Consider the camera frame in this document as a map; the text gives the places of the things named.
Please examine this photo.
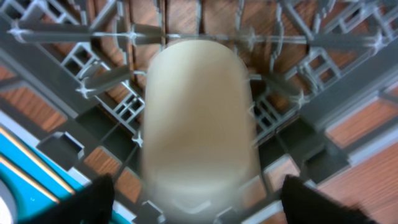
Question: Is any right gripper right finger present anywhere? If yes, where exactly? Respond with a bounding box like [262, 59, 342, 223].
[280, 175, 377, 224]

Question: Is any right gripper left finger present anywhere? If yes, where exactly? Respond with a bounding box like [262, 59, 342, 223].
[27, 174, 115, 224]

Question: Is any wooden chopstick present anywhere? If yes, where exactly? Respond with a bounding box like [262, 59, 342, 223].
[1, 127, 75, 194]
[1, 156, 60, 203]

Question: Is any white paper cup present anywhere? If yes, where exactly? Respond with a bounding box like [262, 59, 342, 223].
[141, 39, 259, 223]

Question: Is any grey dishwasher rack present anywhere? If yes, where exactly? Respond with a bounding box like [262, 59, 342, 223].
[1, 0, 397, 223]

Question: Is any teal plastic tray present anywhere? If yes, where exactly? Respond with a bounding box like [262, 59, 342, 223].
[0, 132, 131, 224]

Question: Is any grey bowl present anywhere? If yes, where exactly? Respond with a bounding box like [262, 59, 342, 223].
[0, 181, 17, 224]

